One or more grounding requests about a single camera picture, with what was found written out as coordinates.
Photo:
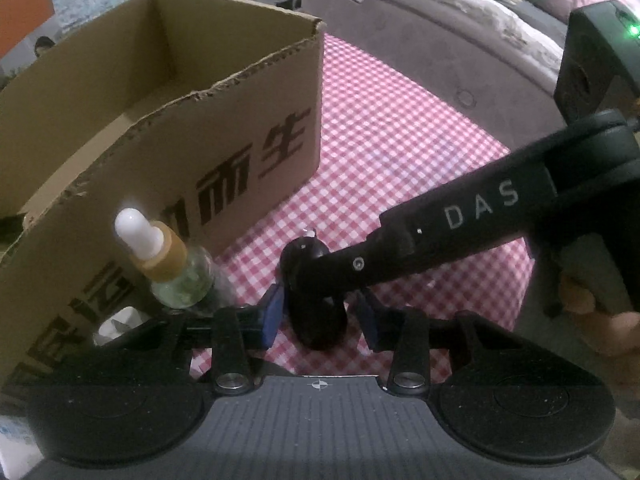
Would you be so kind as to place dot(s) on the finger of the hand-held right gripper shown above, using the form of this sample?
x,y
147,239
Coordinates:
x,y
350,265

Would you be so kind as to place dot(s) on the grey bed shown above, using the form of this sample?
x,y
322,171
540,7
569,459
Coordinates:
x,y
450,45

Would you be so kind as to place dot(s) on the grey blanket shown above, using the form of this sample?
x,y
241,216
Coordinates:
x,y
535,7

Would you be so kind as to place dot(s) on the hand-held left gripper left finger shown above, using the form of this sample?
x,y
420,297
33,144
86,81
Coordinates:
x,y
272,312

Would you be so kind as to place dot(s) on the black glossy rounded object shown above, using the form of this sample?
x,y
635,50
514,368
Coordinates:
x,y
315,317

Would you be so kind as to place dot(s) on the large cardboard box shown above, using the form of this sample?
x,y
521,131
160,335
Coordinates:
x,y
150,125

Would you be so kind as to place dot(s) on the person's right hand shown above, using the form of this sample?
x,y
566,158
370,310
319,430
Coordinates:
x,y
607,327

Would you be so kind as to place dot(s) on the orange wall poster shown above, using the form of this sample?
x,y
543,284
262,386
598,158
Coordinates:
x,y
25,25

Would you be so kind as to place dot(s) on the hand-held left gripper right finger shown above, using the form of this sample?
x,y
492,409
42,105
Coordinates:
x,y
370,321

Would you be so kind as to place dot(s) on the glass dropper bottle white cap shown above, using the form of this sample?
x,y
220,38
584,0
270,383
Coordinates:
x,y
172,265

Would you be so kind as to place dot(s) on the white fluffy blanket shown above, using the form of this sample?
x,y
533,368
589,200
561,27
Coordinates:
x,y
490,15

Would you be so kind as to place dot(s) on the white carton with blue print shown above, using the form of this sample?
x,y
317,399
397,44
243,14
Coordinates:
x,y
17,447

